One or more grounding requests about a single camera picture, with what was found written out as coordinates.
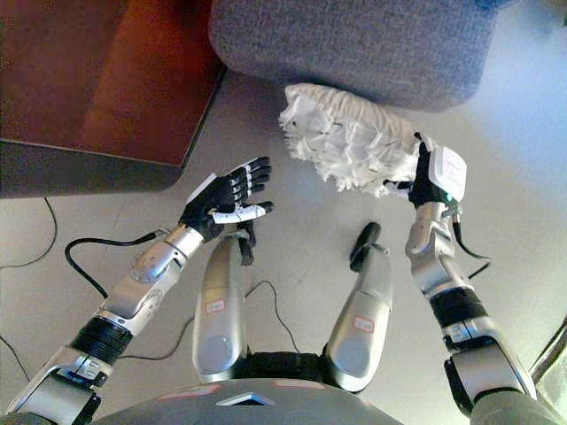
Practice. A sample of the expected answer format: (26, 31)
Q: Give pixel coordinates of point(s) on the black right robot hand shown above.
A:
(447, 172)

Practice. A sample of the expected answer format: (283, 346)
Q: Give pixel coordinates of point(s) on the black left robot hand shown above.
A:
(221, 195)

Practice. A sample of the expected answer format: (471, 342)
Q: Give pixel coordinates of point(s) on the white fluffy ruffled pillow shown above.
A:
(350, 141)

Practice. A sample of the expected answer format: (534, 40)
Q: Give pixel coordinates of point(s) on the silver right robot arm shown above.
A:
(443, 265)

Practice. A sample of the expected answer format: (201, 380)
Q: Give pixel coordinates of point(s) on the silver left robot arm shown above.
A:
(133, 292)

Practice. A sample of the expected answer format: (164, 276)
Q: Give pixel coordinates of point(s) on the black left robot foot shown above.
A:
(248, 243)

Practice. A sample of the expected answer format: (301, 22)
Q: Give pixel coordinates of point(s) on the black robot foot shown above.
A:
(363, 248)
(248, 243)

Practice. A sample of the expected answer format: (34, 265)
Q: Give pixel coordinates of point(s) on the black right robot foot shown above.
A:
(363, 248)

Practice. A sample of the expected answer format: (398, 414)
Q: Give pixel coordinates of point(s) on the silver left robot leg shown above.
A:
(219, 310)

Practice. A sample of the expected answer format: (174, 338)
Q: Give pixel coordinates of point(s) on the silver robot leg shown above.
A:
(367, 319)
(219, 310)

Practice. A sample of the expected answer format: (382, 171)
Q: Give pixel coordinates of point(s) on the brown wooden cabinet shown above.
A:
(111, 88)

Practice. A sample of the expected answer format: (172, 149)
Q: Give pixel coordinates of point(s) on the grey fabric armchair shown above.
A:
(354, 48)

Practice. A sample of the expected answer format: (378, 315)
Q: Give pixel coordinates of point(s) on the silver right robot leg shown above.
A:
(367, 319)

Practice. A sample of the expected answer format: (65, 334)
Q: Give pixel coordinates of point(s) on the beige bed base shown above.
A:
(549, 350)

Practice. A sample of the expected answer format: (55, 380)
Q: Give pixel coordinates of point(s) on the grey robot torso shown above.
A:
(248, 407)

